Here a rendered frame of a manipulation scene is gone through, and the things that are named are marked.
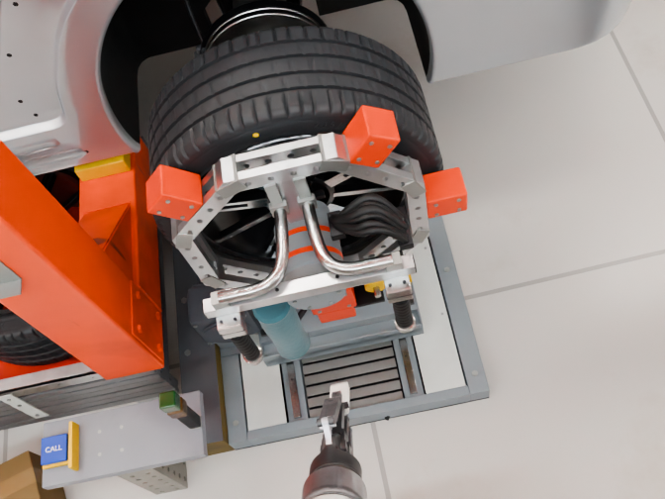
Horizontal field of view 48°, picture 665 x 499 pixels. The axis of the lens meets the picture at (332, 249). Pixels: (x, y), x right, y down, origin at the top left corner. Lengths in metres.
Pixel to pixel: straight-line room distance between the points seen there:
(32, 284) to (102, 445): 0.65
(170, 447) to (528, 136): 1.64
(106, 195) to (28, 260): 0.66
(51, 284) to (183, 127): 0.40
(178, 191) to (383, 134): 0.41
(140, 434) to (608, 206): 1.66
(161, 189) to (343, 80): 0.41
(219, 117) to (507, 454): 1.35
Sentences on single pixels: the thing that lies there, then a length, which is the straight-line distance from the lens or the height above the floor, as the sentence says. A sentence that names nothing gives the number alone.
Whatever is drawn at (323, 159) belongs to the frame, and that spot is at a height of 1.12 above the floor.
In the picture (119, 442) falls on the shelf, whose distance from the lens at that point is 2.05.
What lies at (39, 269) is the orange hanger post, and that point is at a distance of 1.50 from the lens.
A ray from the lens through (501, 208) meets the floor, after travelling 2.63.
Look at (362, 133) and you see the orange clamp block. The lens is 1.39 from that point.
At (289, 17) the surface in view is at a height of 0.98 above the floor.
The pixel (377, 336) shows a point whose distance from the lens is 2.27.
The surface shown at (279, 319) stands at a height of 0.73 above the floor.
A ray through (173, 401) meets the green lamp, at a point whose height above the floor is 0.66.
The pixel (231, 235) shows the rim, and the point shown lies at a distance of 1.79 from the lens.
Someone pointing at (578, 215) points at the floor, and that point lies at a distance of 2.64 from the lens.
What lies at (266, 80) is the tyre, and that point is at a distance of 1.48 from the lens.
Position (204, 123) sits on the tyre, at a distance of 1.49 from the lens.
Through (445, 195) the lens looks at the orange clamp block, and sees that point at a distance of 1.62.
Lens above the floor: 2.26
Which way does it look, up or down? 61 degrees down
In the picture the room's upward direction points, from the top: 19 degrees counter-clockwise
